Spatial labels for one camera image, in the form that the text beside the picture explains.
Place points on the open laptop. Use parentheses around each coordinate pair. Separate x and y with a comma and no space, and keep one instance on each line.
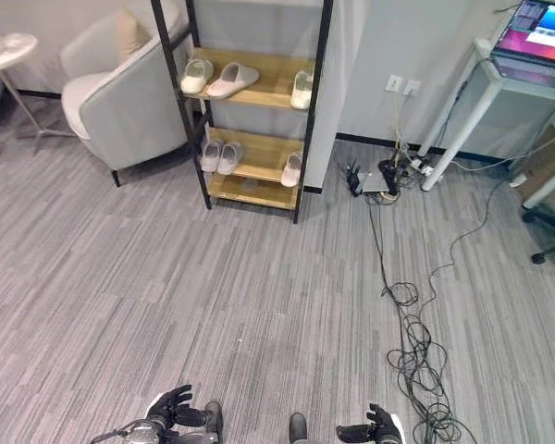
(532,39)

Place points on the white desk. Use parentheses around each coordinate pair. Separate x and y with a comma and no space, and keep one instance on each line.
(495,92)

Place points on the white wall socket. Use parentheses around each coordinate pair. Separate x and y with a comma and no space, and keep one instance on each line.
(412,87)
(393,83)

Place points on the grey white armchair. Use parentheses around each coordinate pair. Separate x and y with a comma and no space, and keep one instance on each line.
(120,111)

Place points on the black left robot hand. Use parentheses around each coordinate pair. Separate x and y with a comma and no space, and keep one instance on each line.
(168,408)

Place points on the cream green slipper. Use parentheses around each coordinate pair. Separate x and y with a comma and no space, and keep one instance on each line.
(195,76)
(301,89)

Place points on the dark robot foot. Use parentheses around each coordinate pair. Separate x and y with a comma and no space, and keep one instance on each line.
(299,427)
(211,420)

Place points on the pink slipper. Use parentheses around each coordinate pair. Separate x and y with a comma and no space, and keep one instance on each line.
(230,158)
(233,79)
(292,168)
(211,157)

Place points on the round white side table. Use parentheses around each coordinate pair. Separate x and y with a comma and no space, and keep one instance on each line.
(9,69)

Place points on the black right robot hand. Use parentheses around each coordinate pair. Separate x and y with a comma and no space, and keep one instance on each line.
(380,423)

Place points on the cardboard box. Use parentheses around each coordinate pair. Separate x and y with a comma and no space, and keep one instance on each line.
(546,166)

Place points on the dark right robot foot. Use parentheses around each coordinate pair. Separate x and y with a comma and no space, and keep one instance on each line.
(299,427)

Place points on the black frame wooden shoe rack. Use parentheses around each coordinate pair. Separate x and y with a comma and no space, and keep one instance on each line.
(254,106)

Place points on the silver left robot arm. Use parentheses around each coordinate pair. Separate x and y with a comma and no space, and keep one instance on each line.
(129,433)

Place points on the dark left robot foot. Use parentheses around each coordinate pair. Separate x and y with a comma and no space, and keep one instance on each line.
(211,420)

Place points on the white power strip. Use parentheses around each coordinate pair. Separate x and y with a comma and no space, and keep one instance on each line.
(421,165)

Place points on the grey flat box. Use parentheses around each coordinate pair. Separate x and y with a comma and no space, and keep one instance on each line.
(374,184)

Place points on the black power strip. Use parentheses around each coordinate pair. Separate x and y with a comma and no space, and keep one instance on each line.
(389,175)

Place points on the black chair base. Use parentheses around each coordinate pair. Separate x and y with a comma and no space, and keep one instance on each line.
(549,231)

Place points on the beige cushion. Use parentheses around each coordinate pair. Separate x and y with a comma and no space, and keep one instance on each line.
(128,25)

